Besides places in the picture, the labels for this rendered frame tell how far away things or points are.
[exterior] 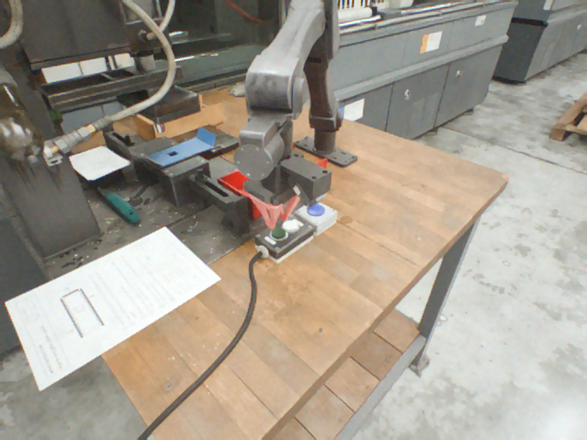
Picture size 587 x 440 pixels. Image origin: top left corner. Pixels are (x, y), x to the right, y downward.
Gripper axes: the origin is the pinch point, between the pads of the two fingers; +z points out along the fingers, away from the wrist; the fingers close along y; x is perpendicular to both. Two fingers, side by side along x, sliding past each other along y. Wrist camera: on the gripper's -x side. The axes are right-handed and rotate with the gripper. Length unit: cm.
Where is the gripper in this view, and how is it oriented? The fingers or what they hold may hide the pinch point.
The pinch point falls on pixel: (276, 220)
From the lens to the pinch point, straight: 68.0
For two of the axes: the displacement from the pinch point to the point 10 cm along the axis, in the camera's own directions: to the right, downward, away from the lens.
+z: -0.1, 7.9, 6.1
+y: 7.0, -4.3, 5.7
